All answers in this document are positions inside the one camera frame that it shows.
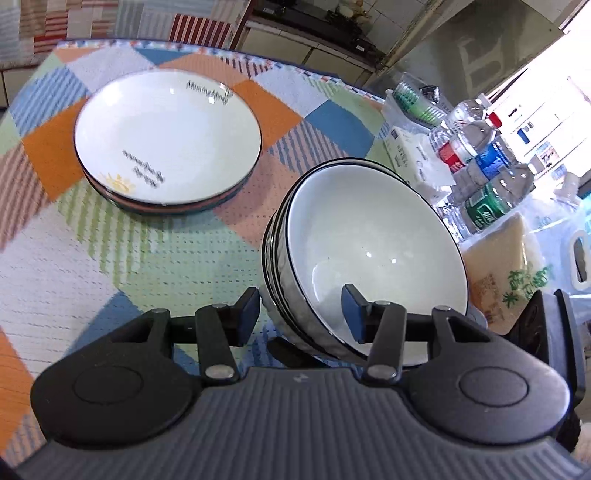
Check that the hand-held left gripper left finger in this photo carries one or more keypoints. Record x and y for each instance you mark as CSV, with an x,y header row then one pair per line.
x,y
249,316

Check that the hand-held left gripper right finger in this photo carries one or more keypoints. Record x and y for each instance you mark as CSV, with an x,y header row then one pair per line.
x,y
353,316

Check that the white bowl with dark rim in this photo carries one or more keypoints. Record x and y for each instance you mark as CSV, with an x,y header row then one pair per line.
x,y
278,240
369,235
295,330

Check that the white plate with bunny print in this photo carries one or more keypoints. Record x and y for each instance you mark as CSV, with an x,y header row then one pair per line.
x,y
227,197

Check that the white plate with sun print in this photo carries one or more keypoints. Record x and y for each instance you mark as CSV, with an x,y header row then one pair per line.
x,y
175,134

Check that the rice bag with green print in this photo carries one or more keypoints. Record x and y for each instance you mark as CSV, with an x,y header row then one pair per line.
x,y
503,267

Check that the clear plastic bag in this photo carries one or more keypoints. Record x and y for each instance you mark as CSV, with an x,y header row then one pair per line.
x,y
558,230

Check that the green label water bottle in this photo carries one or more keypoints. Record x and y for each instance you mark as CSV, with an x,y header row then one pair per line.
x,y
482,210

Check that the patchwork tablecloth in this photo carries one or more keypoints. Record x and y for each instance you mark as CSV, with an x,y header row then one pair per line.
x,y
92,277

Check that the white tissue pack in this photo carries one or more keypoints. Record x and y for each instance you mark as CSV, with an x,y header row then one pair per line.
x,y
415,159

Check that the blue label water bottle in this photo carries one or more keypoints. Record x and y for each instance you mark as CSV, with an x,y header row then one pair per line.
x,y
491,159

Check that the red label water bottle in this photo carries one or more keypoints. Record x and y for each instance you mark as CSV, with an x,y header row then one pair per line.
x,y
451,152

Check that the grey plastic basket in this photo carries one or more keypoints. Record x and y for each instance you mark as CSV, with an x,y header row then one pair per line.
x,y
422,104

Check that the clear white cap water bottle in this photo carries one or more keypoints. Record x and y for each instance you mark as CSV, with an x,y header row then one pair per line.
x,y
468,113

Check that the cream lower cabinet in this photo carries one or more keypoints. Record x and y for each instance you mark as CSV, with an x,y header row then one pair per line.
x,y
304,57

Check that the black gas stove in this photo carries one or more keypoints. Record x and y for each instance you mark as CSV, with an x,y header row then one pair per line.
x,y
314,27

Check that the pale pot with lid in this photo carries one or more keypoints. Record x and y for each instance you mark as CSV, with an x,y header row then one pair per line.
x,y
351,7

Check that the patchwork counter cloth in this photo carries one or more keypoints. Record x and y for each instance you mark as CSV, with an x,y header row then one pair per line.
x,y
92,23

